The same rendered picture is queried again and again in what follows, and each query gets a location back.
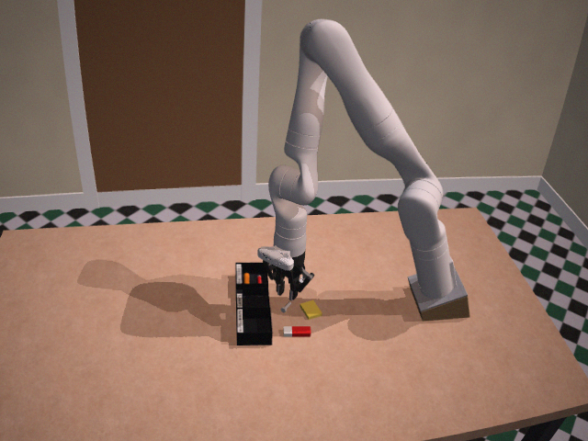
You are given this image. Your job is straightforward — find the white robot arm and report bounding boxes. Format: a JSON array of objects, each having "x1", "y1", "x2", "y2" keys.
[{"x1": 257, "y1": 19, "x2": 457, "y2": 299}]

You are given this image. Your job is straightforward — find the yellow flat square pad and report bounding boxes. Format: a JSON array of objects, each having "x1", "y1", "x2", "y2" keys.
[{"x1": 300, "y1": 300, "x2": 322, "y2": 320}]

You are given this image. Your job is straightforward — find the black three-compartment bin rack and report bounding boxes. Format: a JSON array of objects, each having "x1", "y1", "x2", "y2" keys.
[{"x1": 235, "y1": 263, "x2": 273, "y2": 345}]

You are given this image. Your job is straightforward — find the red and white eraser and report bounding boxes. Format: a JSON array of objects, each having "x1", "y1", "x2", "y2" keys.
[{"x1": 284, "y1": 326, "x2": 311, "y2": 337}]

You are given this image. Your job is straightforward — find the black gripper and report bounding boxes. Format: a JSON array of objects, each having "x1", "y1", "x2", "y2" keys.
[{"x1": 263, "y1": 252, "x2": 314, "y2": 301}]

